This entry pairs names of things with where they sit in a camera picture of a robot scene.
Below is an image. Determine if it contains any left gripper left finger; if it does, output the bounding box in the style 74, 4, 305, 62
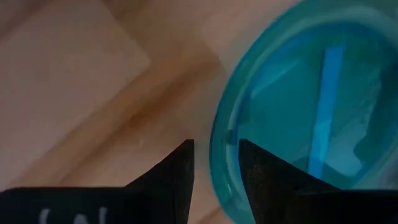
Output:
124, 139, 195, 224

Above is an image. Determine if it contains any teal translucent plate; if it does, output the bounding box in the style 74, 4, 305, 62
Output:
208, 0, 398, 224

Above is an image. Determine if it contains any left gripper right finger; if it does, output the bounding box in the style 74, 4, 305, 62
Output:
238, 139, 340, 224

